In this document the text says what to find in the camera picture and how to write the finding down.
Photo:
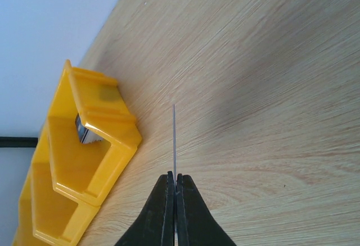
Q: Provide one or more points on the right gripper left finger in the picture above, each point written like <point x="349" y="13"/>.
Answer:
<point x="155" y="223"/>

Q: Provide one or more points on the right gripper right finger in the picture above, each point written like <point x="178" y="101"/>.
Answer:
<point x="195" y="223"/>

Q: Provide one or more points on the yellow bin with red cards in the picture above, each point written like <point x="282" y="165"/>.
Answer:
<point x="47" y="217"/>

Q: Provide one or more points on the yellow bin with blue cards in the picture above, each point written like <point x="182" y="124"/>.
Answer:
<point x="88" y="171"/>

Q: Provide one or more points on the blue card stack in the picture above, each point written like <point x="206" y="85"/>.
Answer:
<point x="85" y="136"/>

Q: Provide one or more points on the left black frame post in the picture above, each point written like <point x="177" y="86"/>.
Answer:
<point x="18" y="142"/>

